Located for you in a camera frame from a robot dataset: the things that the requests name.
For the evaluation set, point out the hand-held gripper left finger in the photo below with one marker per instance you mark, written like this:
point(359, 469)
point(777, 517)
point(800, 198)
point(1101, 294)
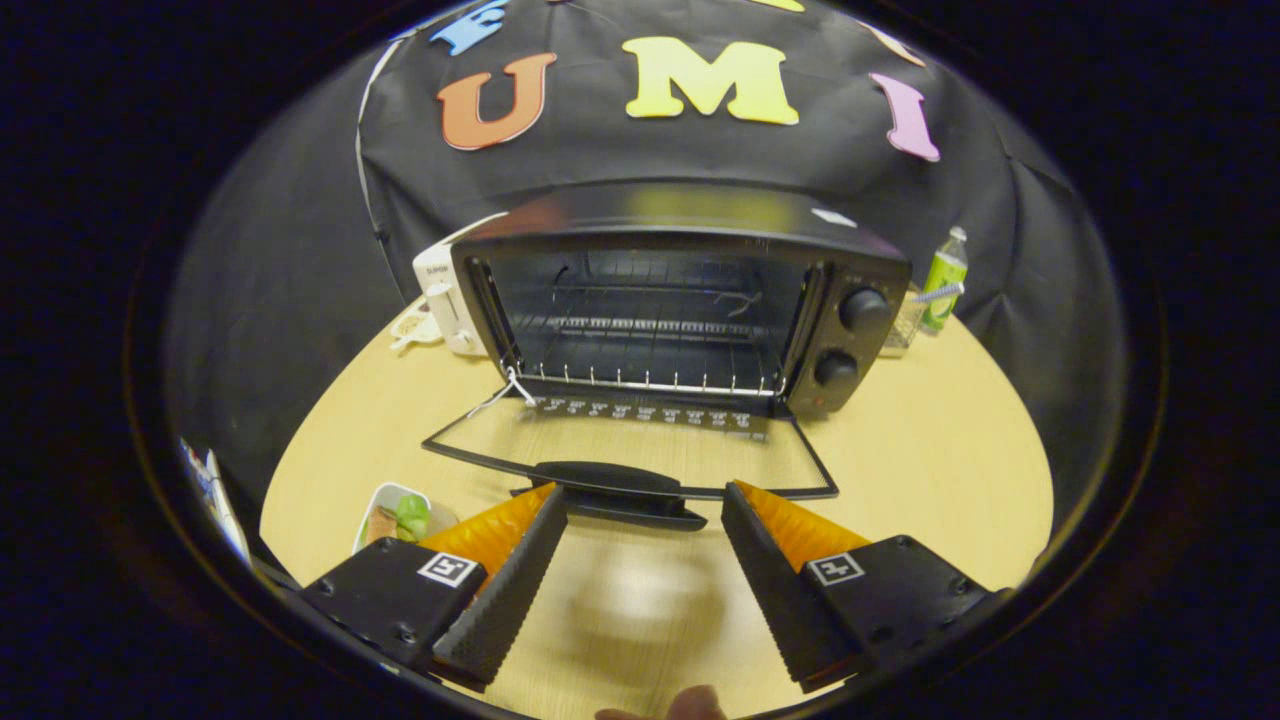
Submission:
point(505, 595)

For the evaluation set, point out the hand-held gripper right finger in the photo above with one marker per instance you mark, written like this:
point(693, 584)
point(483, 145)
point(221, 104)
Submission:
point(775, 590)

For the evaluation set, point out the white bread sandwich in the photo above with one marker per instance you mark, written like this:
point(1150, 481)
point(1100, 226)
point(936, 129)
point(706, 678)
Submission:
point(395, 520)

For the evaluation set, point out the black toaster oven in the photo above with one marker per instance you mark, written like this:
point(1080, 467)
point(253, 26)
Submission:
point(680, 215)

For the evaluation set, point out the white food tray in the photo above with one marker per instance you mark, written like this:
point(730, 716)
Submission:
point(440, 520)

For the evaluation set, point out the white pop-up toaster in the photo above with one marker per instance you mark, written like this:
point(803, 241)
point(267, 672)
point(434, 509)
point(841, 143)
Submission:
point(440, 290)

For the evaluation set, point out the small white dish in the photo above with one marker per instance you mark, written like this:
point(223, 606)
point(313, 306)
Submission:
point(415, 328)

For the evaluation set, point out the clear mesh holder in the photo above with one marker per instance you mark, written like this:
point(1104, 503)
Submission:
point(903, 320)

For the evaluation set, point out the blue white striped stick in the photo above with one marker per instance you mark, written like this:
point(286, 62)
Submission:
point(940, 292)

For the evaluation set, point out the green plastic bottle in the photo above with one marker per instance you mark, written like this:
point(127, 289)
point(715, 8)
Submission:
point(945, 280)

